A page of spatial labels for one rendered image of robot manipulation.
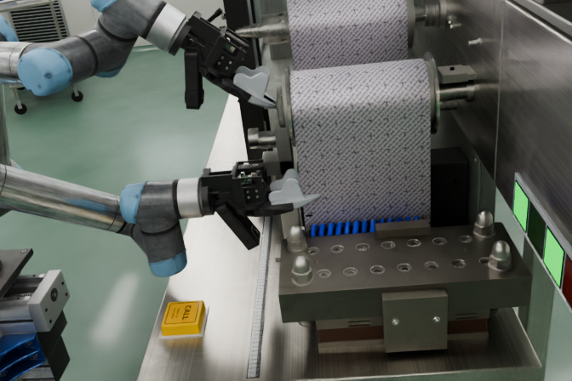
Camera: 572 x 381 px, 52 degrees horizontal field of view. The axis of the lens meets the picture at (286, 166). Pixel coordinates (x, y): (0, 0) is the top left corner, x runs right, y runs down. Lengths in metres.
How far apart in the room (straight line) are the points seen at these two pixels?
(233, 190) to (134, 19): 0.34
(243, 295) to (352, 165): 0.34
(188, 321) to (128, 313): 1.62
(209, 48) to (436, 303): 0.57
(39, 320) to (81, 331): 1.13
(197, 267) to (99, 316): 1.51
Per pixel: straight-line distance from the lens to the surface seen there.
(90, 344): 2.65
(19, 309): 1.62
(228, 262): 1.29
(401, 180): 1.10
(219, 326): 1.14
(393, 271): 1.00
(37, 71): 1.03
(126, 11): 1.06
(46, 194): 1.17
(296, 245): 1.05
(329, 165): 1.07
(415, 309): 0.98
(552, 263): 0.79
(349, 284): 0.98
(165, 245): 1.15
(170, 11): 1.07
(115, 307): 2.79
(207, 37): 1.07
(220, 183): 1.08
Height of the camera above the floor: 1.63
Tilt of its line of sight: 26 degrees down
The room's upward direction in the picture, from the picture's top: 7 degrees counter-clockwise
